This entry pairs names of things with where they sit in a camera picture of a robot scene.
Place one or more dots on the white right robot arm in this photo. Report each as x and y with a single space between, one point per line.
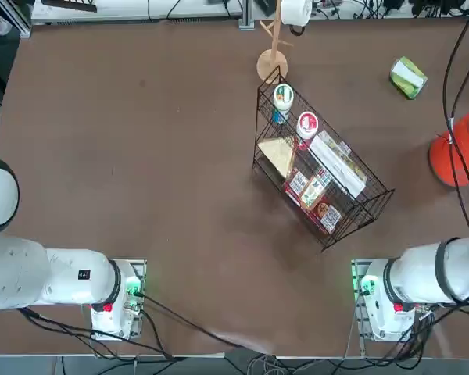
414 281

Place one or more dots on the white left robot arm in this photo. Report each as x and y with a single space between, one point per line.
62 277

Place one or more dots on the green tissue pack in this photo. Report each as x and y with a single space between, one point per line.
400 84

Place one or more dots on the orange round bin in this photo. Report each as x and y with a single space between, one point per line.
441 160

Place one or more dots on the wrapped sandwich packet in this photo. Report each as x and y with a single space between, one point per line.
277 154

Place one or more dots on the white red snack box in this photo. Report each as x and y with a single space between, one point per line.
297 183

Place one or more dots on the teal snack box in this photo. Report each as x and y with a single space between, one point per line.
312 193

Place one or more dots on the white jar red lid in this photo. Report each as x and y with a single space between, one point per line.
307 123

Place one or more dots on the red biscuit box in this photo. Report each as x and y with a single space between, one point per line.
328 216

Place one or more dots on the large yellow snack packet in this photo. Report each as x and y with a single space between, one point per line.
336 164

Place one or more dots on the white jar green lid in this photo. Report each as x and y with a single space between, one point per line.
283 95

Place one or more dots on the wooden mug tree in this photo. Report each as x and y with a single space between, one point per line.
272 64

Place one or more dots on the white mug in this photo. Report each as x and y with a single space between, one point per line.
295 11

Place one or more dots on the aluminium frame post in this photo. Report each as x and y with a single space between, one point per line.
21 19
246 15

